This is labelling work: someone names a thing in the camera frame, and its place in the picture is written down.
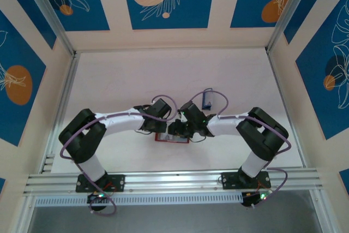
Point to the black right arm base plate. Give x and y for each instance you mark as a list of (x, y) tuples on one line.
[(230, 181)]

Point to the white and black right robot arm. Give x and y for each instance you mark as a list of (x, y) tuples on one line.
[(226, 126)]

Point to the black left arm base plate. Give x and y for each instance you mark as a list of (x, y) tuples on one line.
[(117, 182)]

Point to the aluminium mounting rail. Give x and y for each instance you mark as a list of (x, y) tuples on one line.
[(177, 181)]

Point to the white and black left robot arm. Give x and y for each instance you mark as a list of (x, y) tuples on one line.
[(120, 122)]

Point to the red card holder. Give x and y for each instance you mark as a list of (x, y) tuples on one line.
[(174, 140)]

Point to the aluminium frame post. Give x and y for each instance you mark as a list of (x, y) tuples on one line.
[(46, 12), (289, 12)]

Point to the black right controller board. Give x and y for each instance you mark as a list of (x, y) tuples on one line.
[(252, 197)]

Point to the black controller board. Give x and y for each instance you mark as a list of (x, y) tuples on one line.
[(252, 197), (95, 197)]

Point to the aluminium table edge rail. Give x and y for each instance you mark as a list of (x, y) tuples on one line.
[(64, 99), (286, 107)]

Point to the grey credit card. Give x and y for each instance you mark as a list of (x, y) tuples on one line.
[(163, 136)]

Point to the black left controller board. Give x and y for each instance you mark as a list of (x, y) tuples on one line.
[(95, 197)]

